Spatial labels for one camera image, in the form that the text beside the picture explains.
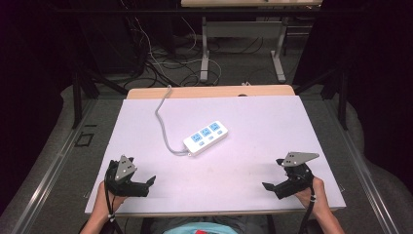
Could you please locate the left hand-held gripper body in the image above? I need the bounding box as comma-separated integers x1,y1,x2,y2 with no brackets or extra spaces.
104,154,148,198

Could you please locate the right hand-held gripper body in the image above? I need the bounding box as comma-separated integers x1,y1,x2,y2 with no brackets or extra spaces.
276,151,320,198

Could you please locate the person's left hand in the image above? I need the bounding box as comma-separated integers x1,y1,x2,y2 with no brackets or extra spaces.
95,180,129,218

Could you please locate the person's right hand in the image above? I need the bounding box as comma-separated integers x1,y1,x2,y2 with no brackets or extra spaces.
294,176,329,218

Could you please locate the white table mat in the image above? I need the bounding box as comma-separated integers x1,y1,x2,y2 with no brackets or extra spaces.
84,95,347,215

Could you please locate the person's teal shirt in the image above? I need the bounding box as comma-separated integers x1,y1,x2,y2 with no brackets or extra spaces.
162,223,239,234

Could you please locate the white power strip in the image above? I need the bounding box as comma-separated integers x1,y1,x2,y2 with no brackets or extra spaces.
182,120,229,157

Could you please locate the black metal stand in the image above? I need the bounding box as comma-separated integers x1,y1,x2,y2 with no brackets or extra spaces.
71,64,129,130
293,62,349,131

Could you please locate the wooden table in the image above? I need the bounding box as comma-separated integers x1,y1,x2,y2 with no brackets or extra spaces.
126,84,296,100

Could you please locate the dark curtain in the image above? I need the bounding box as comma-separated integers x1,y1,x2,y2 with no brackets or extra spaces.
0,0,81,215
291,0,413,193

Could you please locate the white-framed background desk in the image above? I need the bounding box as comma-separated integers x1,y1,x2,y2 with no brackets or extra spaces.
180,0,323,84

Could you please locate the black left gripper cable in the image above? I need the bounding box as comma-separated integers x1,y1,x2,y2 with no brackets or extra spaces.
103,176,125,234

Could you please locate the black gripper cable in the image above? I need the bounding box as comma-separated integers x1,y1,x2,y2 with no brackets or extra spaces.
297,181,317,234
103,176,125,234

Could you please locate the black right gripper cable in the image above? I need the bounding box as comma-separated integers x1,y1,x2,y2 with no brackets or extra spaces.
297,181,317,234

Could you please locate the black floor socket frame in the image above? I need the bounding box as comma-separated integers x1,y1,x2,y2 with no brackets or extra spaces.
74,132,95,148

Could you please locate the grey power strip cable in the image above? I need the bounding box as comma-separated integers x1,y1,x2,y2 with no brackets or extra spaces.
154,84,191,157

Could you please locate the aluminium floor rail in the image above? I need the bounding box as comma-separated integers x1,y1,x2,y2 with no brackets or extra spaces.
9,98,99,234
323,97,393,234

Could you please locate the tangle of floor cables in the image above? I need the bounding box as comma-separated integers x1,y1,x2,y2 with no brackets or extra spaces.
118,0,223,89

